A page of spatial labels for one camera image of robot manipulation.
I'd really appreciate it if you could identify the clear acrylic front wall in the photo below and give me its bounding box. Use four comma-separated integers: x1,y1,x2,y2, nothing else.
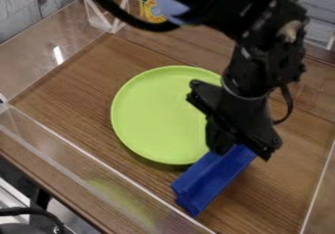
0,104,215,234

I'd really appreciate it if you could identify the black cable lower left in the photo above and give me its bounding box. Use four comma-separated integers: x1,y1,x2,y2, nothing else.
0,208,64,234

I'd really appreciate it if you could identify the green round plate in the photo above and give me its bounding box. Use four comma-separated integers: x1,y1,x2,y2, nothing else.
110,66,221,165

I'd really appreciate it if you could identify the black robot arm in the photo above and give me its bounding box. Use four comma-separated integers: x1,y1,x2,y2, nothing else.
95,0,309,160

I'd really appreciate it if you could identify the blue cross-shaped block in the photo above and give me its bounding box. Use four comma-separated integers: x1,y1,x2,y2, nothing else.
170,145,257,217

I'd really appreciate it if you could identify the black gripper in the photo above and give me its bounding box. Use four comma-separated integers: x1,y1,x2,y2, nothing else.
186,79,283,161

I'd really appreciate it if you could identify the yellow labelled tin can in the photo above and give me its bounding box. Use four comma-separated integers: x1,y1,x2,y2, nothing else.
140,0,167,23

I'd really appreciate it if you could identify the clear acrylic triangle bracket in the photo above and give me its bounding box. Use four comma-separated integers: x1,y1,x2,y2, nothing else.
84,0,126,34

